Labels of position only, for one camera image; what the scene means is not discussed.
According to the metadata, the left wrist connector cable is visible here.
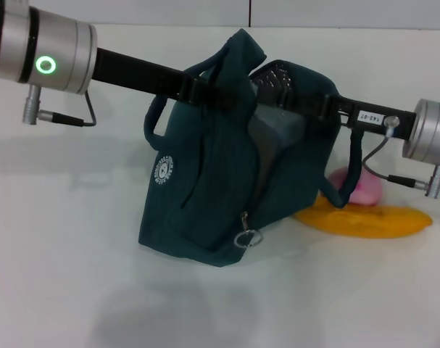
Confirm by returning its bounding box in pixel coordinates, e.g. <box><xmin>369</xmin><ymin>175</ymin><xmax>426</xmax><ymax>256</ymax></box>
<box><xmin>22</xmin><ymin>86</ymin><xmax>97</xmax><ymax>128</ymax></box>

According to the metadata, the yellow banana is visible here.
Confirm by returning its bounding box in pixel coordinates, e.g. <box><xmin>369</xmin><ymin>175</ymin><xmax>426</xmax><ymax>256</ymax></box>
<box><xmin>294</xmin><ymin>195</ymin><xmax>433</xmax><ymax>240</ymax></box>

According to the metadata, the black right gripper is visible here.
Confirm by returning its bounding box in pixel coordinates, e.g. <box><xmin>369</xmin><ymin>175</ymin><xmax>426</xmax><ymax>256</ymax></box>
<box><xmin>303</xmin><ymin>93</ymin><xmax>417</xmax><ymax>142</ymax></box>

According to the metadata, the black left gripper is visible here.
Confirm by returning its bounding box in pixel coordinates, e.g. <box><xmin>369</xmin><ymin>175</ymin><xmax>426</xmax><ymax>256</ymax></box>
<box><xmin>92</xmin><ymin>46</ymin><xmax>257</xmax><ymax>109</ymax></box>

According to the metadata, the dark teal insulated lunch bag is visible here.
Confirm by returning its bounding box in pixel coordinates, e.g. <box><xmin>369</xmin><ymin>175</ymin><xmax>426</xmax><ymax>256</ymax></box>
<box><xmin>138</xmin><ymin>28</ymin><xmax>364</xmax><ymax>268</ymax></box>

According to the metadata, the wrist connector cable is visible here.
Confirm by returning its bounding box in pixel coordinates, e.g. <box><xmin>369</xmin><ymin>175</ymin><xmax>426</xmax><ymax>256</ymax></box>
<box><xmin>22</xmin><ymin>86</ymin><xmax>97</xmax><ymax>128</ymax></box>
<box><xmin>362</xmin><ymin>132</ymin><xmax>440</xmax><ymax>199</ymax></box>

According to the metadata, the clear plastic food container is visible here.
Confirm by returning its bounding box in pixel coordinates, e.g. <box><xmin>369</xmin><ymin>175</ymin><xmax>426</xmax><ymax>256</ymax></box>
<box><xmin>248</xmin><ymin>81</ymin><xmax>307</xmax><ymax>155</ymax></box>

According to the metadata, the right wrist connector cable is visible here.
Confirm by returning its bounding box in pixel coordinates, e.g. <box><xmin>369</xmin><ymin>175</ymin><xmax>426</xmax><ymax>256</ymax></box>
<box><xmin>362</xmin><ymin>132</ymin><xmax>440</xmax><ymax>199</ymax></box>

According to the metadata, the pink peach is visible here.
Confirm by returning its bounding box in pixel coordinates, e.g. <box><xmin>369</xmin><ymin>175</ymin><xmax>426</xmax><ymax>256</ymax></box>
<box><xmin>328</xmin><ymin>167</ymin><xmax>382</xmax><ymax>207</ymax></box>

